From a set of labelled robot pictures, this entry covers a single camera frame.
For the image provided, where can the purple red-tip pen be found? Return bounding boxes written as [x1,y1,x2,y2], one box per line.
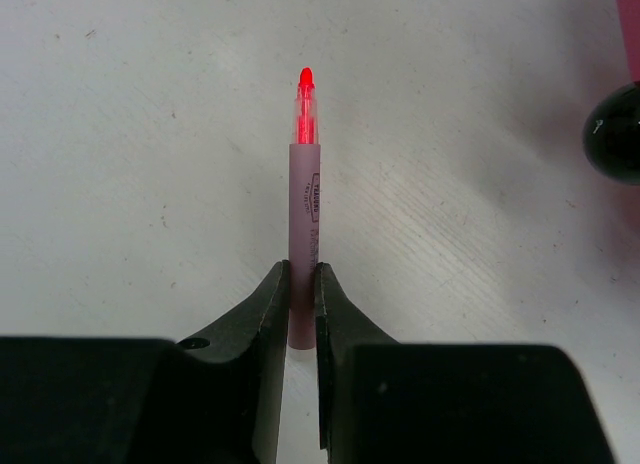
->
[288,67,321,350]

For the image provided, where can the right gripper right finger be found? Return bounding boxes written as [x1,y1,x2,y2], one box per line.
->
[314,263,614,463]

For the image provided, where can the black pink drawer organizer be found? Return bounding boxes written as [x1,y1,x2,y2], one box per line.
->
[582,0,640,186]

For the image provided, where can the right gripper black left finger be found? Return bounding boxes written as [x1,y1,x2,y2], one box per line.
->
[1,261,290,463]

